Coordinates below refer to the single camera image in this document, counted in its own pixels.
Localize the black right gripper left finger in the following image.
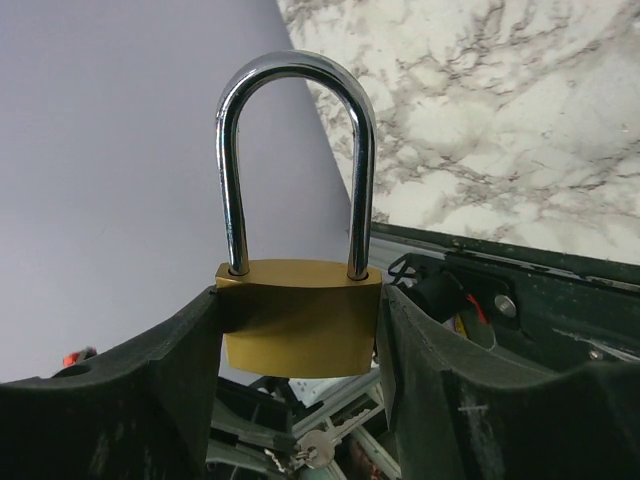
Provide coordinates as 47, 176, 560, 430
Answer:
1, 287, 222, 479

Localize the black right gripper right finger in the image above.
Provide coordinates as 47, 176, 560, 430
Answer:
377, 286, 639, 479

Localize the silver key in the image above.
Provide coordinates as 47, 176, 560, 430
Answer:
262, 407, 374, 474

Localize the brass padlock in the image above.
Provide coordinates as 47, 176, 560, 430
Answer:
215, 50, 382, 379

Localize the black base frame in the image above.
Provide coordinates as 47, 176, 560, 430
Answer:
370, 223, 639, 372

